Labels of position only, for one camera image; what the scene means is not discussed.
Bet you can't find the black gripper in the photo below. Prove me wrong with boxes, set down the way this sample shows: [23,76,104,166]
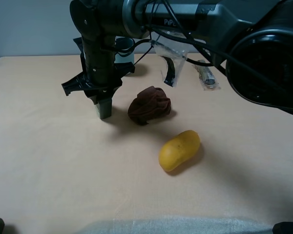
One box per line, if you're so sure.
[62,38,136,102]

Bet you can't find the dark green rectangular box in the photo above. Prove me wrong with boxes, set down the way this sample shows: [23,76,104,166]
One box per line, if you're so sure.
[94,97,112,119]

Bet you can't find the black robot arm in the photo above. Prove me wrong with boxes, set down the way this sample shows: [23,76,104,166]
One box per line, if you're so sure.
[62,0,293,118]

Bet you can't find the teal plastic cup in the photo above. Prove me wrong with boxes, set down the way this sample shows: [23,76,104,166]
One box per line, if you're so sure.
[114,37,135,65]

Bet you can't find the brown crumpled cloth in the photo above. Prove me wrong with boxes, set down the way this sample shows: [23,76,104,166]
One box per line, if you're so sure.
[127,86,171,126]

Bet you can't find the clear wrapped dark packet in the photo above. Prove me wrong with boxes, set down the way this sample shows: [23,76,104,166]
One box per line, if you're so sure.
[192,64,220,91]

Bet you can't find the yellow mango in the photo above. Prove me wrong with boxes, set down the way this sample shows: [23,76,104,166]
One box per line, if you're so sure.
[158,130,201,172]

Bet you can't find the grey foam sheet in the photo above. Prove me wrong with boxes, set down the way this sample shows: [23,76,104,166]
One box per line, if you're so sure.
[77,216,273,234]

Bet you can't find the black base corner right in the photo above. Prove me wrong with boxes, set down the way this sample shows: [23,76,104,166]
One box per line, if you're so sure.
[272,222,293,234]

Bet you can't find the clear plastic cable bag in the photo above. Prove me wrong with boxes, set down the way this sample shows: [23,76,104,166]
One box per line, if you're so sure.
[151,39,188,87]

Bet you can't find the black cables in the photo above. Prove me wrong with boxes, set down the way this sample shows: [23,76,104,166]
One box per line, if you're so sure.
[101,0,229,76]

